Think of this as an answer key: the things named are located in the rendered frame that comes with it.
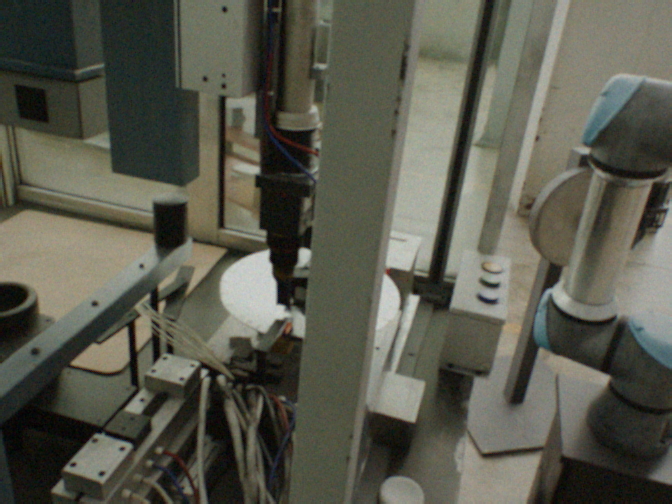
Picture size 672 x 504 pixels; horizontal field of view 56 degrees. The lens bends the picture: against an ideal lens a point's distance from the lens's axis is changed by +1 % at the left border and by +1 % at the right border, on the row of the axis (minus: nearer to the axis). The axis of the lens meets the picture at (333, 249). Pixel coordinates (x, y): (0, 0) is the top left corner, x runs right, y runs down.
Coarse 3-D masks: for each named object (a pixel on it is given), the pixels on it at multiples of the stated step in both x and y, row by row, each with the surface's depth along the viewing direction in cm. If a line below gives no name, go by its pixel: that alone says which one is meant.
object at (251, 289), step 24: (240, 264) 122; (264, 264) 123; (240, 288) 114; (264, 288) 115; (384, 288) 119; (240, 312) 107; (264, 312) 108; (288, 312) 108; (384, 312) 111; (288, 336) 102
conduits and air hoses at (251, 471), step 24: (144, 312) 107; (192, 336) 103; (216, 360) 101; (216, 384) 98; (240, 408) 93; (288, 408) 94; (288, 432) 88; (240, 456) 86; (288, 456) 87; (144, 480) 88; (192, 480) 91; (240, 480) 85; (264, 480) 85; (288, 480) 85
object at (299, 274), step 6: (300, 270) 106; (306, 270) 106; (294, 276) 104; (300, 276) 104; (306, 276) 104; (276, 282) 104; (294, 282) 104; (300, 282) 105; (306, 282) 105; (282, 288) 105; (294, 288) 107; (282, 294) 106; (294, 294) 107; (282, 300) 106; (294, 300) 108
